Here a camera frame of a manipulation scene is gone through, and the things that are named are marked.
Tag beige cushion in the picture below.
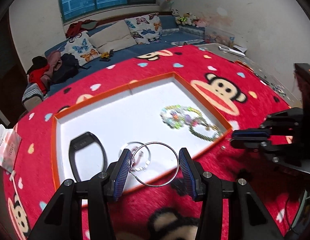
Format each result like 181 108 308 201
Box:
89 20 137 54

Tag silver bangle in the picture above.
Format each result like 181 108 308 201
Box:
119 141 152 172

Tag clear plastic storage box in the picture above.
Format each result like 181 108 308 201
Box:
204 27 235 44

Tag white cable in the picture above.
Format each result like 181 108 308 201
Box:
9 170 23 205

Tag black smart wristband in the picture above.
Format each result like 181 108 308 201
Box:
69 131 108 183

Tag butterfly print pillow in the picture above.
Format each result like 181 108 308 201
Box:
124 12 162 45
61 31 100 67

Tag pink garment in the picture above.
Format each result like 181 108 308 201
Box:
41 50 63 85

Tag pastel beaded bracelets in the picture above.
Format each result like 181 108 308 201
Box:
160 104 195 130

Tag black cable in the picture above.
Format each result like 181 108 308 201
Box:
286 195 303 233

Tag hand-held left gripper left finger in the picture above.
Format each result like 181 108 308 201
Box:
27 149 133 240

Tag black garment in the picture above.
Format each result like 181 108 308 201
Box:
32 56 48 68

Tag pastel flower bead bracelet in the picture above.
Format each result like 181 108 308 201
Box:
167 110 195 128

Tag blue sofa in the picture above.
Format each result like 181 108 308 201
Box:
21 15 208 105

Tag grey striped cloth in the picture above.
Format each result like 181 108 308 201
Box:
21 82 45 110

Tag orange tray box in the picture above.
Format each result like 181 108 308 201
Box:
52 72 233 208

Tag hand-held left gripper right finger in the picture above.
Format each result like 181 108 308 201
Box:
178 148 285 240

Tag red and grey clothes pile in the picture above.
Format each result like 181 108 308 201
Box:
65 19 98 38

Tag red garment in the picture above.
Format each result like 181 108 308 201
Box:
27 65 51 93

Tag dark wooden door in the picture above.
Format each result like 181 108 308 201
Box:
0 10 29 128

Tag pink tissue pack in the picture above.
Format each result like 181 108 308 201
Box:
0 125 22 172

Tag yellow toy excavator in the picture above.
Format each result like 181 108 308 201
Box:
99 49 115 61

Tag beige plush toy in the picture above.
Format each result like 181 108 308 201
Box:
184 12 199 25

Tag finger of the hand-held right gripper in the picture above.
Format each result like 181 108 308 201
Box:
232 107 304 138
231 137 302 167

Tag red monkey print blanket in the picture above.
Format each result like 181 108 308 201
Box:
2 44 303 240

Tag large silver hoop ring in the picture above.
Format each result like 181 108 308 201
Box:
131 142 181 187

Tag pile of small beads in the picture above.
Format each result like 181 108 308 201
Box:
271 84 287 97

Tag yellow green bead bracelet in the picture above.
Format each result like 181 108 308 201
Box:
189 120 224 141

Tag black backpack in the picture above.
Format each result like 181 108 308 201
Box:
50 53 80 84

